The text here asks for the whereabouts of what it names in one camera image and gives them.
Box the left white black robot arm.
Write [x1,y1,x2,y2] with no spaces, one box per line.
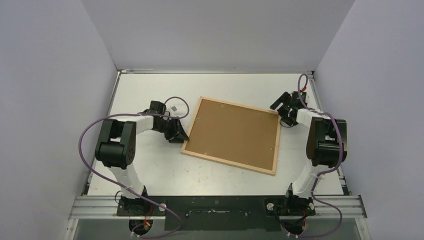
[95,100,189,216]

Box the brown cardboard backing board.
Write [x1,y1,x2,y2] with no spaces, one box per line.
[184,99,280,172]

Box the light wooden picture frame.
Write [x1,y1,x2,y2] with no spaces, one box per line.
[180,96,282,176]

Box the front aluminium black mounting rail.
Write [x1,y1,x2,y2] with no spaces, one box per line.
[64,195,371,240]

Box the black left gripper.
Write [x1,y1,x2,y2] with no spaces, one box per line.
[154,117,189,144]

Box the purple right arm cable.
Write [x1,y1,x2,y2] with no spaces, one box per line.
[297,73,345,239]

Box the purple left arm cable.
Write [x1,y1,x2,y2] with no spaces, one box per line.
[78,96,184,239]

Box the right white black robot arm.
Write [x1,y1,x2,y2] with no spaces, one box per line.
[270,91,348,216]

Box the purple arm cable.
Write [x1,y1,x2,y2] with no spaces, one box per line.
[297,73,345,239]
[78,96,184,239]

